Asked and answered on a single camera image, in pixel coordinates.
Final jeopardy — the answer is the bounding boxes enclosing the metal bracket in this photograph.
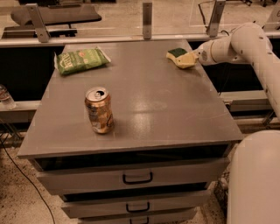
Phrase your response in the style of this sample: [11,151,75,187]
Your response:
[25,3,50,43]
[206,0,226,38]
[143,2,152,39]

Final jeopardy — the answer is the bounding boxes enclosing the clear plastic water bottle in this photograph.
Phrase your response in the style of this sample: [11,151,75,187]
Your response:
[0,84,16,109]

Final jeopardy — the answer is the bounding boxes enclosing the middle grey drawer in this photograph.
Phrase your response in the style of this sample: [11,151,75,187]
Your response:
[61,190,211,221]

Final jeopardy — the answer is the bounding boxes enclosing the grey drawer cabinet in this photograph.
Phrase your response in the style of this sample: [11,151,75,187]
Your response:
[17,39,244,224]

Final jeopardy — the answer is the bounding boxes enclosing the green chip bag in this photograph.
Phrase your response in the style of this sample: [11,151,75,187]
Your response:
[56,47,111,75]

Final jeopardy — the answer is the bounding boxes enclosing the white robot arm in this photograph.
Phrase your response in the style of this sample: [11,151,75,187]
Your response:
[166,23,280,224]

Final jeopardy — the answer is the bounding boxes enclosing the right metal bracket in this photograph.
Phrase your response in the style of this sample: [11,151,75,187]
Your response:
[206,0,226,38]

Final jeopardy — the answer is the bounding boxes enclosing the orange soda can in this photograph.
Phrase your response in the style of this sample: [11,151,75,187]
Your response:
[85,87,114,134]

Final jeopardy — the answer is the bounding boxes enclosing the black office chair base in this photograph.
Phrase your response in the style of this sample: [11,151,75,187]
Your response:
[2,4,102,39]

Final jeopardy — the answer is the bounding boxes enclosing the green and yellow sponge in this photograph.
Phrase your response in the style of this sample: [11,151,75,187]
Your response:
[166,48,198,69]

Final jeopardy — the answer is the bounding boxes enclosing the top grey drawer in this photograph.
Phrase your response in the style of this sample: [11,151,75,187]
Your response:
[37,157,229,195]

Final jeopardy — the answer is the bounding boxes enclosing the bottom grey drawer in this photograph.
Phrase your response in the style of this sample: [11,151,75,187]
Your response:
[78,207,197,224]

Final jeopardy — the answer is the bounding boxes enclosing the grey drawer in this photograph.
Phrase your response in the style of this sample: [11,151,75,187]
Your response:
[78,207,197,224]
[37,157,229,195]
[61,190,211,221]

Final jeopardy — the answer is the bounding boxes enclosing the left metal bracket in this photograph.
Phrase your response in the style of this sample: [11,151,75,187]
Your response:
[25,3,50,43]

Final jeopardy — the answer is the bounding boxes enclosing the centre metal bracket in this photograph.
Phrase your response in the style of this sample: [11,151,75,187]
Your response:
[143,2,152,39]

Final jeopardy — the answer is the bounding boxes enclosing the black floor cable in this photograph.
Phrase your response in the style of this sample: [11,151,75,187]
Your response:
[0,136,56,224]

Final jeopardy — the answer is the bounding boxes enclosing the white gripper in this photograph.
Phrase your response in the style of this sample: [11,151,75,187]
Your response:
[175,40,216,69]

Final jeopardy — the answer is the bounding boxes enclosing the wire basket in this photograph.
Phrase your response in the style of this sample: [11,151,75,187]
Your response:
[213,172,229,216]

